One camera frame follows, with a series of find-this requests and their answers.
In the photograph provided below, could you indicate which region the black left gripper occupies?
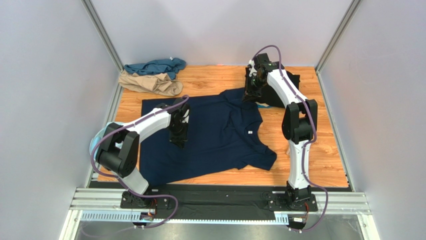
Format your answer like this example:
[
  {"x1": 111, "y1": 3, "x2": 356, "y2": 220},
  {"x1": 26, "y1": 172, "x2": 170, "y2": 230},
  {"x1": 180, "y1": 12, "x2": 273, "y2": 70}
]
[{"x1": 169, "y1": 119, "x2": 189, "y2": 148}]

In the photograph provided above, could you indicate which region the navy blue t shirt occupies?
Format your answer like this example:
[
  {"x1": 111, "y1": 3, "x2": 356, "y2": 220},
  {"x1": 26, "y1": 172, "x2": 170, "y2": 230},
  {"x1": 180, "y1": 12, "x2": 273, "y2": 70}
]
[{"x1": 139, "y1": 88, "x2": 277, "y2": 186}]

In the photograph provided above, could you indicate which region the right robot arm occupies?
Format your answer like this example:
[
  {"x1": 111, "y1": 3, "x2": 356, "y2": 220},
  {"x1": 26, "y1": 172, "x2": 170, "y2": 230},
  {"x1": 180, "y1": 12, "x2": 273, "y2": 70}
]
[{"x1": 242, "y1": 60, "x2": 318, "y2": 192}]

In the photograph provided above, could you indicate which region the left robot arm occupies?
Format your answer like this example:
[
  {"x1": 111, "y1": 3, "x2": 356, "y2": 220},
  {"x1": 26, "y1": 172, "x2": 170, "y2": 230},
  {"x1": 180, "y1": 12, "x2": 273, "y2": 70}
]
[{"x1": 91, "y1": 95, "x2": 190, "y2": 197}]

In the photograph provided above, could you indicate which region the folded black t shirt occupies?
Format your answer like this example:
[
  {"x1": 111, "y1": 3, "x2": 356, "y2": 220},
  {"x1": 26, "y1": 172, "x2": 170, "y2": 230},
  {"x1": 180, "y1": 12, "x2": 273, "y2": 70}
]
[{"x1": 252, "y1": 69, "x2": 303, "y2": 109}]

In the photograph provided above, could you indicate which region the beige t shirt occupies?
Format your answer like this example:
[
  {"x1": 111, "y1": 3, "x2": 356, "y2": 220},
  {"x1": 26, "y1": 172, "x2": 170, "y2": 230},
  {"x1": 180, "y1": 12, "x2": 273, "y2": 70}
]
[{"x1": 118, "y1": 70, "x2": 184, "y2": 97}]

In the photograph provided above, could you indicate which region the teal blue t shirt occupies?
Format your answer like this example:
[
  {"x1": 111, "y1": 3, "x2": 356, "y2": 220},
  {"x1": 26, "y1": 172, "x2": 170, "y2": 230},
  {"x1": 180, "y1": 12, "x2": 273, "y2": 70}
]
[{"x1": 123, "y1": 57, "x2": 187, "y2": 80}]

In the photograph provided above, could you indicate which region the light blue round device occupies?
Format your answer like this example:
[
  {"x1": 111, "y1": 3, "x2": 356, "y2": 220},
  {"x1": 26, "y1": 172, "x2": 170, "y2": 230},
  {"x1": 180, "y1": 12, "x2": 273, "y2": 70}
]
[{"x1": 89, "y1": 121, "x2": 113, "y2": 160}]

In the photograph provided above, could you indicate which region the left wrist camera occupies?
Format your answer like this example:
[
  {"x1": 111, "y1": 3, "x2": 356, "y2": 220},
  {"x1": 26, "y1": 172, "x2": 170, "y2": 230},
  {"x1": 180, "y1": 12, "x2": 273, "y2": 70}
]
[{"x1": 173, "y1": 95, "x2": 191, "y2": 124}]

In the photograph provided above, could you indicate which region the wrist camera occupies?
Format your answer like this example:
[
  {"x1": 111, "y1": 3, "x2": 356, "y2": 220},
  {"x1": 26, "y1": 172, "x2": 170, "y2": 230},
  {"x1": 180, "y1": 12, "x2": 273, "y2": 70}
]
[
  {"x1": 173, "y1": 95, "x2": 191, "y2": 124},
  {"x1": 247, "y1": 53, "x2": 271, "y2": 69}
]

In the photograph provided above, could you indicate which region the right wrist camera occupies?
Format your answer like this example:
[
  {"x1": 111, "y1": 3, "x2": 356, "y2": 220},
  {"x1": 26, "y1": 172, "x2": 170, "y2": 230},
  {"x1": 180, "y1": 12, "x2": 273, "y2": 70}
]
[{"x1": 247, "y1": 53, "x2": 271, "y2": 69}]

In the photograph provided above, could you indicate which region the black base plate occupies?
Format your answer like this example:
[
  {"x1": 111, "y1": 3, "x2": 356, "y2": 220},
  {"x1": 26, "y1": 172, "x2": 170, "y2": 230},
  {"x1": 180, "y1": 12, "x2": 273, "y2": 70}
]
[{"x1": 88, "y1": 181, "x2": 353, "y2": 221}]

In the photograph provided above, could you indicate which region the aluminium front rail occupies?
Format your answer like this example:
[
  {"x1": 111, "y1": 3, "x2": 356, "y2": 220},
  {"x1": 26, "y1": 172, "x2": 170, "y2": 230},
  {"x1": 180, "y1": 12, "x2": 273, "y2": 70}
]
[{"x1": 60, "y1": 183, "x2": 379, "y2": 240}]

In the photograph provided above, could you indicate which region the right aluminium corner post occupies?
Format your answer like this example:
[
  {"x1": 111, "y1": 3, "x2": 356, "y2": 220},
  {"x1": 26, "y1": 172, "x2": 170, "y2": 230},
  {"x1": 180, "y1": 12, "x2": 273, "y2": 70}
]
[{"x1": 315, "y1": 0, "x2": 363, "y2": 74}]

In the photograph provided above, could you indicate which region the aluminium corner post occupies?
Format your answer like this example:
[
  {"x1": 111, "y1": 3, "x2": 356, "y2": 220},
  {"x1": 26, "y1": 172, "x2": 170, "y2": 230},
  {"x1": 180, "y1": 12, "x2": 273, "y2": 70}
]
[
  {"x1": 315, "y1": 0, "x2": 363, "y2": 74},
  {"x1": 81, "y1": 0, "x2": 124, "y2": 73}
]

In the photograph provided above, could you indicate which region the left aluminium corner post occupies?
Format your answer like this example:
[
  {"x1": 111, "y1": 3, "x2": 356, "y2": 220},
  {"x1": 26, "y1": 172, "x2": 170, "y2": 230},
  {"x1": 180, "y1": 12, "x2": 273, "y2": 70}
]
[{"x1": 81, "y1": 0, "x2": 124, "y2": 73}]

